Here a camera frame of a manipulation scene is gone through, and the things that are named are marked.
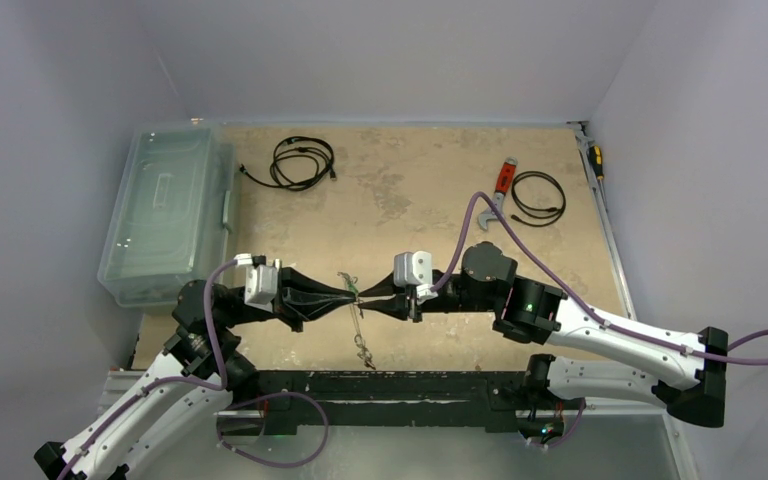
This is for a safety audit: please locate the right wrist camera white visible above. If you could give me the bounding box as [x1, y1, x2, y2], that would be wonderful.
[393, 251, 438, 304]

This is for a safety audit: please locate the black coiled cable right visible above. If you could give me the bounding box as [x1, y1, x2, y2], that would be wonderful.
[509, 170, 568, 229]

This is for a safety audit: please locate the yellow black screwdriver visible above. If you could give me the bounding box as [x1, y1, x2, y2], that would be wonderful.
[587, 145, 604, 181]

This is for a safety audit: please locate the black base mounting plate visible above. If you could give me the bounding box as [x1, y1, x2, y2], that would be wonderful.
[218, 368, 587, 439]

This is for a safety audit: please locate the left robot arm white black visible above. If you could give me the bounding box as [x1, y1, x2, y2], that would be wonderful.
[34, 254, 356, 479]

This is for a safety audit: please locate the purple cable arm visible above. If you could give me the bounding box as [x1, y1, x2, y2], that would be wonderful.
[433, 191, 768, 367]
[55, 258, 246, 480]

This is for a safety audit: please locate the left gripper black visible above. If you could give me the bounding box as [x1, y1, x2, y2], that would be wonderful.
[219, 257, 355, 331]

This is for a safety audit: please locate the keyring chain with keys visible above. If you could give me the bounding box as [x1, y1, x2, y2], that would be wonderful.
[336, 271, 379, 370]

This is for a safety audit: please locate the black coiled cable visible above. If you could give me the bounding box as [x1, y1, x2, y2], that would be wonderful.
[238, 136, 339, 193]
[509, 170, 568, 229]

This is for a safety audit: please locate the red handled adjustable wrench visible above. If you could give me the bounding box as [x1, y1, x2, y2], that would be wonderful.
[477, 157, 518, 231]

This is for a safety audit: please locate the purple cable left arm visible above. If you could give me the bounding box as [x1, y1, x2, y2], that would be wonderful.
[55, 258, 246, 480]

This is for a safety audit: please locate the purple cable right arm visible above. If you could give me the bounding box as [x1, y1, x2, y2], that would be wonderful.
[433, 191, 768, 367]

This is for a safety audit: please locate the black coiled cable left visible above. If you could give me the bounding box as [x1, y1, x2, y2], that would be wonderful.
[238, 136, 339, 193]

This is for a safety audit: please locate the clear plastic storage bin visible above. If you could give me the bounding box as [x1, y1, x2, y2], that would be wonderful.
[97, 122, 235, 310]

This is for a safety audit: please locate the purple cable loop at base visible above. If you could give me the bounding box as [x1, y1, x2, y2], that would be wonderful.
[215, 389, 332, 470]

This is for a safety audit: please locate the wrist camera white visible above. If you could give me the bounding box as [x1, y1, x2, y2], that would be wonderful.
[393, 251, 438, 304]
[233, 253, 282, 311]

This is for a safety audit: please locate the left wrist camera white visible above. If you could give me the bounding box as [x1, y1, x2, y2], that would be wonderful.
[233, 253, 282, 311]

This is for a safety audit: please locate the aluminium frame rail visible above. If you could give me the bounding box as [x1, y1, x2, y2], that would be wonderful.
[95, 121, 697, 480]

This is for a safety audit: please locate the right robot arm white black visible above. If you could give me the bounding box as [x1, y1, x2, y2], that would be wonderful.
[360, 242, 728, 428]

